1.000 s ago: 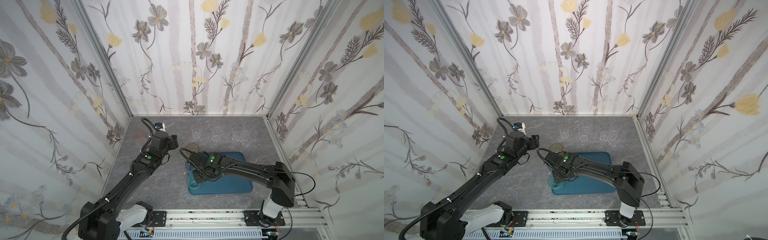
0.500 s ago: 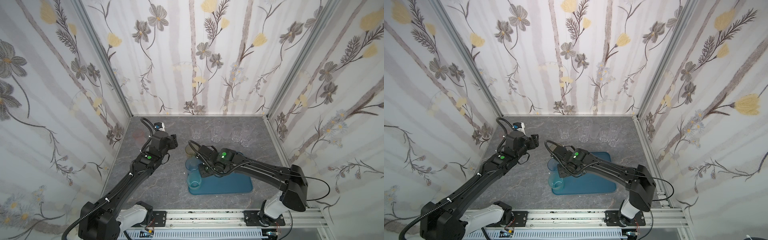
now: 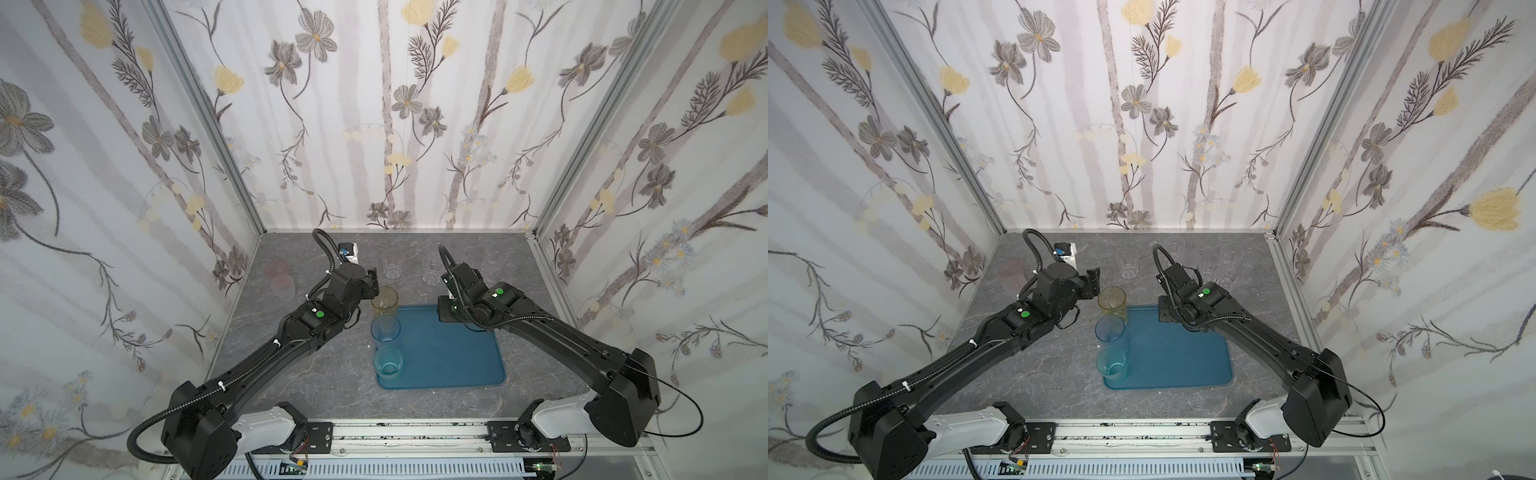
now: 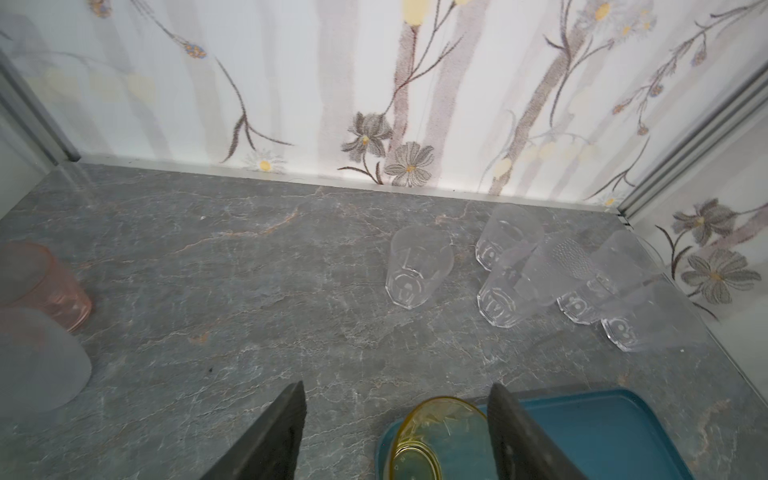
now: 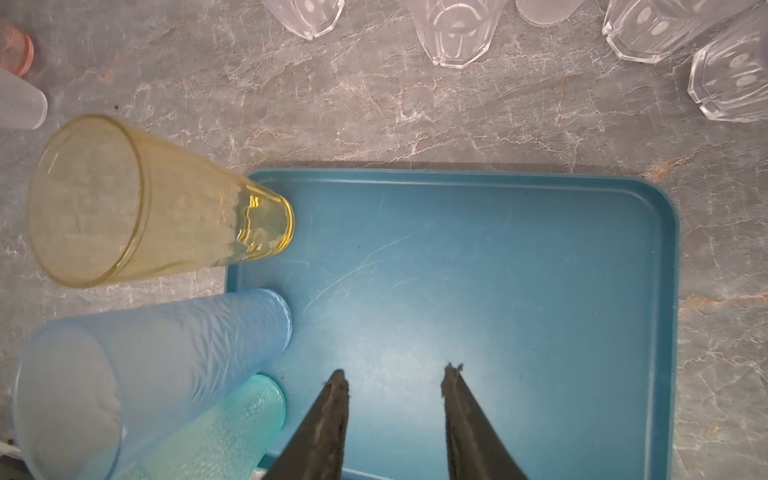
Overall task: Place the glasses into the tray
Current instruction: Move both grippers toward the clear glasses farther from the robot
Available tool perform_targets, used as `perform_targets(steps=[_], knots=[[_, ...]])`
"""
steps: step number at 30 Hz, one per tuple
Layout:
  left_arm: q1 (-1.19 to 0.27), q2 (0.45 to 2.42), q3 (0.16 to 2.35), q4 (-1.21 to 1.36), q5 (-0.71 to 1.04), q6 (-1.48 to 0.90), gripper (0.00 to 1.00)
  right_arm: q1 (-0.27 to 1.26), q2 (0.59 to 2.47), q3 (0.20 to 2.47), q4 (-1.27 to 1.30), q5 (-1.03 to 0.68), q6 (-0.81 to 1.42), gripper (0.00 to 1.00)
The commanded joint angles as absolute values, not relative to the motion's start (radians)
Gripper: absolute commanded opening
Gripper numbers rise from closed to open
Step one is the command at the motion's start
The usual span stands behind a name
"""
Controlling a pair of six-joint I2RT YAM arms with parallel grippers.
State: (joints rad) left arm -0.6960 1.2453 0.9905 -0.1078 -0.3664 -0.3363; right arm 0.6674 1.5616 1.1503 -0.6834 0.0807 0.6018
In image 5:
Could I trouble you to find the teal plastic tray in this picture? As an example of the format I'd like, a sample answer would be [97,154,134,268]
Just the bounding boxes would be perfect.
[226,169,679,479]

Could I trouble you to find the clear faceted glass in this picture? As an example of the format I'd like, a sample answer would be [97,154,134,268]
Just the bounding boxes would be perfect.
[262,0,345,40]
[688,1,767,123]
[402,0,507,69]
[602,0,755,65]

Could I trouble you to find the green frosted glass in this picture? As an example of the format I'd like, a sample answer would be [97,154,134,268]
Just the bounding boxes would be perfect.
[123,374,287,479]

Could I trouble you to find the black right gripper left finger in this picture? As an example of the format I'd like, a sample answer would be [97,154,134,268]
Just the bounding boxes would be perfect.
[264,369,349,480]

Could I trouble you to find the blue frosted glass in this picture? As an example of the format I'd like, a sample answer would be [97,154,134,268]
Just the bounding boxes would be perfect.
[12,289,293,479]

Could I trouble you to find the white frosted glass left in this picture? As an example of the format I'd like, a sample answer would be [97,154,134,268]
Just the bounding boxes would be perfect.
[0,69,48,130]

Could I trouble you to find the yellow transparent glass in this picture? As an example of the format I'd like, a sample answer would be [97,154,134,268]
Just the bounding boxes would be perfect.
[26,114,295,288]

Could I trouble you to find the white frosted glass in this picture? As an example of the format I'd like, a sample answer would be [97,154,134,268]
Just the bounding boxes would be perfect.
[0,69,48,130]
[515,0,584,27]

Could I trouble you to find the pink transparent glass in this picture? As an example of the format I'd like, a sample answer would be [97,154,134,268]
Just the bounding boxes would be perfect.
[0,20,35,77]

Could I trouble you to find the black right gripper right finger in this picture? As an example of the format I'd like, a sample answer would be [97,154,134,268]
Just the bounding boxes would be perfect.
[441,364,527,480]

